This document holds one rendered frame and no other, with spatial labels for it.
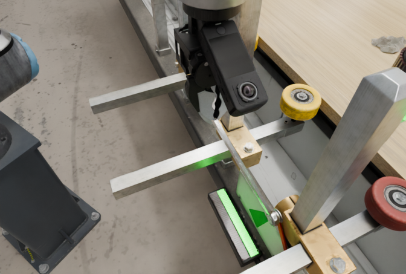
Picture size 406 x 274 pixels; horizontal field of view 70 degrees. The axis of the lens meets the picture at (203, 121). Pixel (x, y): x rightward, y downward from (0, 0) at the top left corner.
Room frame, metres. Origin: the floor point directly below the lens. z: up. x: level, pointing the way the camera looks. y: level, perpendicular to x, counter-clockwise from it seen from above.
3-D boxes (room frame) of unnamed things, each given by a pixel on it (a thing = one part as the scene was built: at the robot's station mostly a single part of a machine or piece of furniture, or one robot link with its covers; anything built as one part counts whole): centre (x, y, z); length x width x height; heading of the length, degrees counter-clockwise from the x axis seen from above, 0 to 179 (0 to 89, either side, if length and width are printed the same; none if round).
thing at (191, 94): (0.31, 0.00, 1.04); 0.05 x 0.02 x 0.09; 114
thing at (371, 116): (0.19, -0.16, 0.93); 0.04 x 0.04 x 0.48; 24
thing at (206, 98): (0.33, 0.01, 1.00); 0.06 x 0.03 x 0.09; 24
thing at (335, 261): (0.12, -0.19, 0.88); 0.02 x 0.02 x 0.01
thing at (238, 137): (0.40, -0.07, 0.82); 0.14 x 0.06 x 0.05; 24
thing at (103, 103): (0.59, 0.08, 0.81); 0.44 x 0.03 x 0.04; 114
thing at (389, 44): (0.63, -0.47, 0.91); 0.09 x 0.07 x 0.02; 100
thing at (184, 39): (0.34, -0.01, 1.10); 0.09 x 0.08 x 0.12; 24
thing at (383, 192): (0.21, -0.31, 0.85); 0.08 x 0.08 x 0.11
